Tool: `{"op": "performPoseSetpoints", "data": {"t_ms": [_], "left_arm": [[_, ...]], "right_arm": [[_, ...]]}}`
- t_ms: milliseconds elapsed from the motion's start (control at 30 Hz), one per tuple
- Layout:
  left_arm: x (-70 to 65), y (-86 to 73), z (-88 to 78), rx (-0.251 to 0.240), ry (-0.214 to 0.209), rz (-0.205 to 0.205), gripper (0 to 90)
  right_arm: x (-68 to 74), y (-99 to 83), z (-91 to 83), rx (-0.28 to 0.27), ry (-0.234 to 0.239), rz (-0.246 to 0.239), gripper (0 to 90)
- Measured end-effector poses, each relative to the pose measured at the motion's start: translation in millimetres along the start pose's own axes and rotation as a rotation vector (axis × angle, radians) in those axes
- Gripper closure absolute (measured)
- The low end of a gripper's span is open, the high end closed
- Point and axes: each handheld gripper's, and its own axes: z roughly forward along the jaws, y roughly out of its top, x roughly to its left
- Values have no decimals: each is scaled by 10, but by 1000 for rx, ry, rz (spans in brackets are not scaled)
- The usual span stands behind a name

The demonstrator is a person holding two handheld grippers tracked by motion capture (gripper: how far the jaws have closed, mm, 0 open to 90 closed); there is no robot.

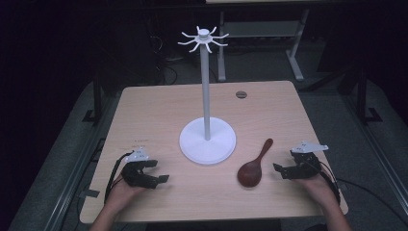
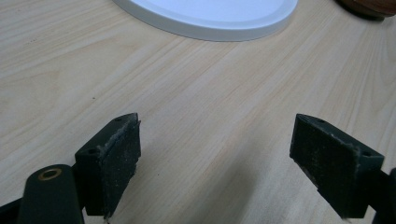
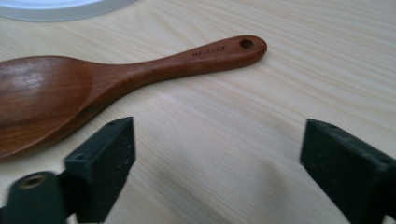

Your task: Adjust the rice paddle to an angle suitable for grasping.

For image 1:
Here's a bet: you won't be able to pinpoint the white metal desk frame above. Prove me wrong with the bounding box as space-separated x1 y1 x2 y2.
217 9 311 83

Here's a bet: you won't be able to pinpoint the black metal stand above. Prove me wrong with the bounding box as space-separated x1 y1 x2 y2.
82 72 104 125
355 64 383 125

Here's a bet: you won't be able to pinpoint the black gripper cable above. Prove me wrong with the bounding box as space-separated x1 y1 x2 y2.
104 151 135 204
316 160 408 226

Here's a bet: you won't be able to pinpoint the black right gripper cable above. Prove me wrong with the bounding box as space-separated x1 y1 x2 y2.
316 160 408 226

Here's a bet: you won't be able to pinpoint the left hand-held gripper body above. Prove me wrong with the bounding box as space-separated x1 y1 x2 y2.
120 146 159 190

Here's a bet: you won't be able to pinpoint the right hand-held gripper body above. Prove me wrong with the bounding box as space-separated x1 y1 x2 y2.
290 141 330 180

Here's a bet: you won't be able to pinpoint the brown wooden spoon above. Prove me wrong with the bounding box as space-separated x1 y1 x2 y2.
237 138 274 189

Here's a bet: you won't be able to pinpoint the person's left hand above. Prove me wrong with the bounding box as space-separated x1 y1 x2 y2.
107 174 147 212

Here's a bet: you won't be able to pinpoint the black floor cables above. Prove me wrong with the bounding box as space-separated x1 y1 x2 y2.
149 33 179 86

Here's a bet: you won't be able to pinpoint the person's right hand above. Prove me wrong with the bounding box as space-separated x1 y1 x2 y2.
295 172 340 212

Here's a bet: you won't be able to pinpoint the white hook rack stand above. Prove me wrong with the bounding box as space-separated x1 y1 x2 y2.
177 25 238 166

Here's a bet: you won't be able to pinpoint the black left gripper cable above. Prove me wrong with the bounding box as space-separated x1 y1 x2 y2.
104 151 135 204

